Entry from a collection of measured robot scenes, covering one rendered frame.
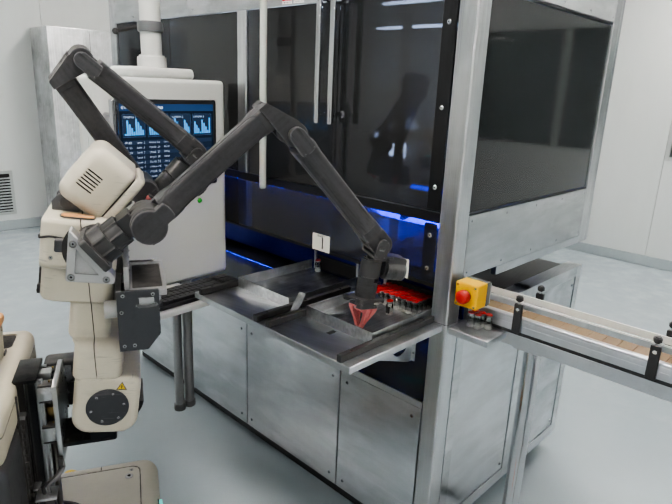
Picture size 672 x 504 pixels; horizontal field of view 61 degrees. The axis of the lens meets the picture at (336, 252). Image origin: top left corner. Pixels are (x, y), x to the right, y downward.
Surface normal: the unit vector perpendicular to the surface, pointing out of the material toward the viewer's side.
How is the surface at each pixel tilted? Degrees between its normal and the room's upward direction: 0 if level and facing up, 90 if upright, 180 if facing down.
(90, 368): 90
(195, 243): 90
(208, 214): 90
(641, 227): 90
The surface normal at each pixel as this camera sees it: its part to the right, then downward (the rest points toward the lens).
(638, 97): -0.70, 0.17
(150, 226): 0.37, 0.33
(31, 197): 0.72, 0.22
